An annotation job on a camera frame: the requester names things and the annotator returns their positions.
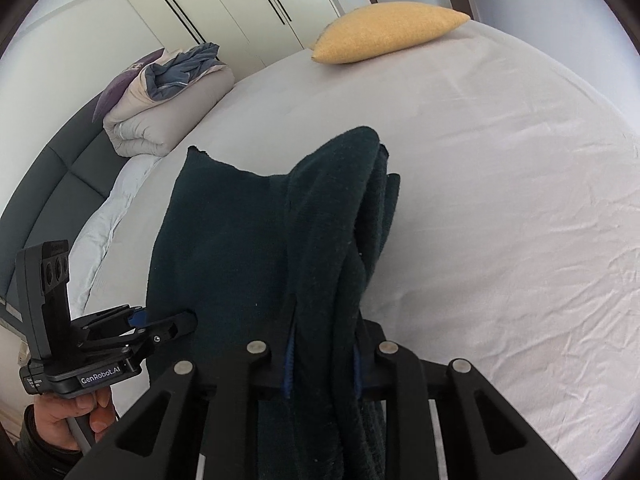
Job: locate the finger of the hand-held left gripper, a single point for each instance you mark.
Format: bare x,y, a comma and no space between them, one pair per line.
175,327
137,319

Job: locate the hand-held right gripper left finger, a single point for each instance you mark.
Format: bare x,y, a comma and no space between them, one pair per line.
288,370

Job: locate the person's left hand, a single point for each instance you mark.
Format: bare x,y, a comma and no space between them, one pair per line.
52,420

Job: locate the grey padded headboard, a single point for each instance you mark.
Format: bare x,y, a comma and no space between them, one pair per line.
50,185

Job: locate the bed with white sheet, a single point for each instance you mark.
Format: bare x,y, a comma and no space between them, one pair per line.
500,185

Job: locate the white quilted mattress pad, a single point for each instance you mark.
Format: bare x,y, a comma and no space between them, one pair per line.
105,230

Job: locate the dark green fleece garment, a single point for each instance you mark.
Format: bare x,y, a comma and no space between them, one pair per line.
240,235

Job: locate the purple pillow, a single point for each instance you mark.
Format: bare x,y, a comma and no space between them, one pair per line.
117,90

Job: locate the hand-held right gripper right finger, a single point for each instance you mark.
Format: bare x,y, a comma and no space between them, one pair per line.
371,382

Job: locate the folded beige and blue duvet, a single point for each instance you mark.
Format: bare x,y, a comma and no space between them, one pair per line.
160,120

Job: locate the person's left forearm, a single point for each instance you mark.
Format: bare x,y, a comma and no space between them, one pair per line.
35,455

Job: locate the cream wardrobe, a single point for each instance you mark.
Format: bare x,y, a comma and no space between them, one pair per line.
225,10

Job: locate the yellow pillow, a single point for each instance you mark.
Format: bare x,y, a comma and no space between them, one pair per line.
385,32

